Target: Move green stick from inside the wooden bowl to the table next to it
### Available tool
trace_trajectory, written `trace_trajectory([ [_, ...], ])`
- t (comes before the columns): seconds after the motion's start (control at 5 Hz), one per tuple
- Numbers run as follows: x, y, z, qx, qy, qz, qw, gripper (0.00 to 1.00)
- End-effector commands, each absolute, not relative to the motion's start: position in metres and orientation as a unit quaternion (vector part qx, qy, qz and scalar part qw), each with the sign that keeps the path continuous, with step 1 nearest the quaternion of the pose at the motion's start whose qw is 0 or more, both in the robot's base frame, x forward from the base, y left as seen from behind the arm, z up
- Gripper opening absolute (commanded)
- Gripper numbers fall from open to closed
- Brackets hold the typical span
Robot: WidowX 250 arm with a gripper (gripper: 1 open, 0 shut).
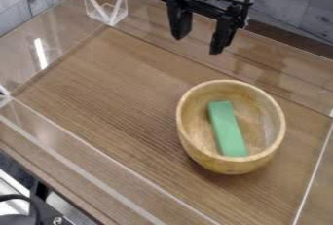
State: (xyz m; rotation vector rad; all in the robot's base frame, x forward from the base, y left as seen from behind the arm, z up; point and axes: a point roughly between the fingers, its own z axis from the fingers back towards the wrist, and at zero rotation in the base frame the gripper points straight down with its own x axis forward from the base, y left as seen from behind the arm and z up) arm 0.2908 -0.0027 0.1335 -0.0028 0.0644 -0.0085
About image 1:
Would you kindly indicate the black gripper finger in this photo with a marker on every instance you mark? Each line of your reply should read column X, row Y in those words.
column 179, row 19
column 224, row 30

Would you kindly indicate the green stick block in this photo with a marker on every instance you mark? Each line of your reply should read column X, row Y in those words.
column 228, row 139

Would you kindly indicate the wooden bowl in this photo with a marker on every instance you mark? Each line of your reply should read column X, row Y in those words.
column 261, row 121

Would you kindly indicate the clear acrylic enclosure walls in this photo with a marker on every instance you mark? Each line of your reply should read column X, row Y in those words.
column 92, row 75

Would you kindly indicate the black table frame bracket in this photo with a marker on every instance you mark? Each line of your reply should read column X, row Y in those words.
column 49, row 215

